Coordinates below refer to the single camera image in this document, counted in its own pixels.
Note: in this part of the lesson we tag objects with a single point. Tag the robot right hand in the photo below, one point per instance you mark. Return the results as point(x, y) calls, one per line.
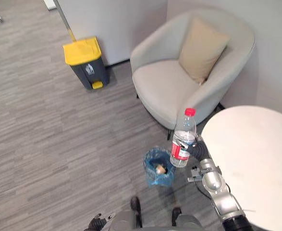
point(198, 150)

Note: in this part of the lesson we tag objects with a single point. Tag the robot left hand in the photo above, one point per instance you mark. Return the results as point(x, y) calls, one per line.
point(95, 222)

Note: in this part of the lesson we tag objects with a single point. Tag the clear bottle with red cap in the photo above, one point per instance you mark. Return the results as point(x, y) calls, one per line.
point(182, 130)

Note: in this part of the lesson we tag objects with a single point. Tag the blue plastic bin bag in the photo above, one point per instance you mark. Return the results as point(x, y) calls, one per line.
point(160, 180)

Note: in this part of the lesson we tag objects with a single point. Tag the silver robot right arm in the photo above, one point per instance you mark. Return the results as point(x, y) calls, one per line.
point(215, 183)

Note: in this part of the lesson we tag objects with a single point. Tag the crumpled rubbish piece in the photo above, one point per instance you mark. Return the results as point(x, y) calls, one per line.
point(160, 169)

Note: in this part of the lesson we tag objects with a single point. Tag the grey trash can yellow lid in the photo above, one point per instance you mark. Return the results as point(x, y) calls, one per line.
point(89, 67)

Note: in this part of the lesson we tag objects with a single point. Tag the robot left leg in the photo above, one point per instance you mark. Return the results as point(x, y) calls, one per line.
point(124, 220)

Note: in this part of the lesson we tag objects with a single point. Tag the robot leg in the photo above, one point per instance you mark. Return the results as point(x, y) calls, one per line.
point(188, 222)
point(124, 220)

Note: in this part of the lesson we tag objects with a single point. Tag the light grey armchair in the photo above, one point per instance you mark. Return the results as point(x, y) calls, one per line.
point(164, 86)

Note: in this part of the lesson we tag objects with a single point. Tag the robot right leg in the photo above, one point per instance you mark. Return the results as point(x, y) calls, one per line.
point(188, 222)

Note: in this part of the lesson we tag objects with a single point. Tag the beige cushion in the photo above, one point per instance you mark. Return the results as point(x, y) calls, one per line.
point(200, 50)

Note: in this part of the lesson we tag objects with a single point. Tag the white door panel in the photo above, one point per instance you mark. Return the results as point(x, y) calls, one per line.
point(50, 4)

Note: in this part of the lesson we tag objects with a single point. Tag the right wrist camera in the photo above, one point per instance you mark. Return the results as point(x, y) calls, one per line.
point(194, 173)

